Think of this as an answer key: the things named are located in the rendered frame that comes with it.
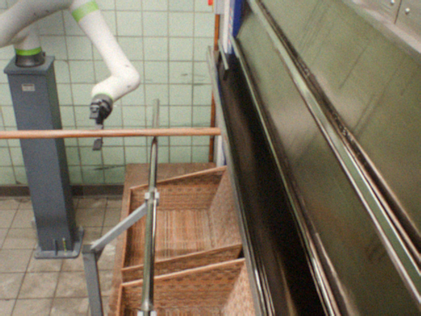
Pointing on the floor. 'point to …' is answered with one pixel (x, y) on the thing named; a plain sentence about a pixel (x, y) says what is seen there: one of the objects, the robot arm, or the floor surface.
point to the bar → (93, 282)
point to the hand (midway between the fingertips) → (95, 132)
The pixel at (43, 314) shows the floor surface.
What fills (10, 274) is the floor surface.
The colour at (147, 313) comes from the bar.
